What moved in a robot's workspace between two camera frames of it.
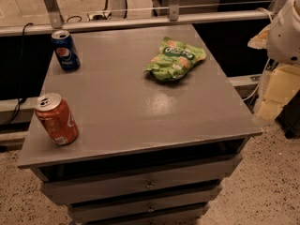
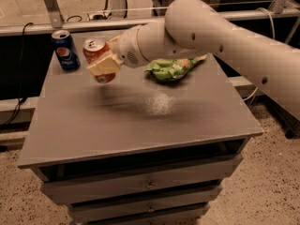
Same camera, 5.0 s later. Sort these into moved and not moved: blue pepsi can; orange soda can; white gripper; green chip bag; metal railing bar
Moved: white gripper; orange soda can
Not moved: blue pepsi can; green chip bag; metal railing bar
